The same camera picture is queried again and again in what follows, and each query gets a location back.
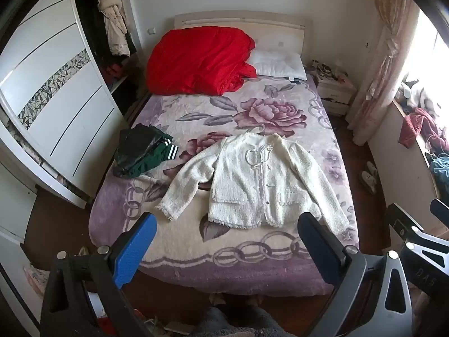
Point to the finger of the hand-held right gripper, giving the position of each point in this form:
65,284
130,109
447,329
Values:
426,252
442,207

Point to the beige bed headboard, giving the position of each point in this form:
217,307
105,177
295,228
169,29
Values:
280,28

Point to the white fuzzy jacket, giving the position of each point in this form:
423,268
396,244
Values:
252,179

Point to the person's grey clothing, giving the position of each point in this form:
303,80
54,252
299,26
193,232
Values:
242,323

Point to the beige hanging coat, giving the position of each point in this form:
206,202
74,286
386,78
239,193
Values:
114,24

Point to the red cloth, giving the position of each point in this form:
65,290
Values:
419,126

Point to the pink shoe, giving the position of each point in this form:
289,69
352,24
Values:
37,279

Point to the white nightstand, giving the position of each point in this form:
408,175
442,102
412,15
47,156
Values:
335,93

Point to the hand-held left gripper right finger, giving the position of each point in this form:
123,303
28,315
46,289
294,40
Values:
321,247

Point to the dark hanging clothes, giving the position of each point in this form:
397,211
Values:
89,24

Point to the nightstand clutter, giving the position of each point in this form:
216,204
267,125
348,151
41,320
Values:
328,70

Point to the pink patterned curtain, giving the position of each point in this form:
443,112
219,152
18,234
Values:
382,59

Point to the white plush toys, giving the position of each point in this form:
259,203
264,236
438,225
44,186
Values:
419,93

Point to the red folded clothes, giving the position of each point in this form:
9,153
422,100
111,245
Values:
113,71

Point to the white shoe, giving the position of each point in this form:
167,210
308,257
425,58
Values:
81,251

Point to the white sliding-door wardrobe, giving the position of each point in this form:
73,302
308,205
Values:
59,87

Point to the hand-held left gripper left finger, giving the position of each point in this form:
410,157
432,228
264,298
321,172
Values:
135,249

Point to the green and black jacket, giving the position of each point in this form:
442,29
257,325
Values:
140,149

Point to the red quilt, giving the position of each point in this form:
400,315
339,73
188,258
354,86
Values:
200,61

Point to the white pillow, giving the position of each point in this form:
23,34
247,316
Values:
279,64

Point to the white slipper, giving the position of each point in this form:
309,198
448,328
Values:
368,182
371,169

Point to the floral purple bed blanket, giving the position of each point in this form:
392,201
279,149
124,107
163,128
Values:
280,112

